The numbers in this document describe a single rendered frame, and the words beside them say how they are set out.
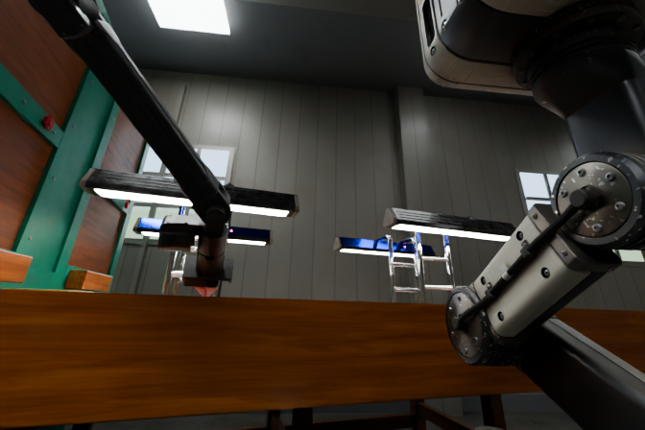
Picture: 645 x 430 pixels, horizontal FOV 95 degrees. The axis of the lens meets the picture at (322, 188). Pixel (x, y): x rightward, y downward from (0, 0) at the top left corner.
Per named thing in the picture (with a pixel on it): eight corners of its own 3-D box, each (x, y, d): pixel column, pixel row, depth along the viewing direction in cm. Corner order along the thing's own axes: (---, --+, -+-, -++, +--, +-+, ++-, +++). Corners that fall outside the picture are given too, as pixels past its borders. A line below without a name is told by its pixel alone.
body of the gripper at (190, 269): (187, 261, 68) (189, 235, 65) (233, 264, 71) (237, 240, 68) (180, 283, 62) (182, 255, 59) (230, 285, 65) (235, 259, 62)
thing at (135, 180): (299, 211, 97) (300, 191, 100) (77, 185, 80) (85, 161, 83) (294, 218, 105) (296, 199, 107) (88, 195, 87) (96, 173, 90)
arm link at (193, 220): (226, 208, 56) (226, 192, 63) (157, 204, 52) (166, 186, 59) (220, 262, 60) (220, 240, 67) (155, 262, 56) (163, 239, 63)
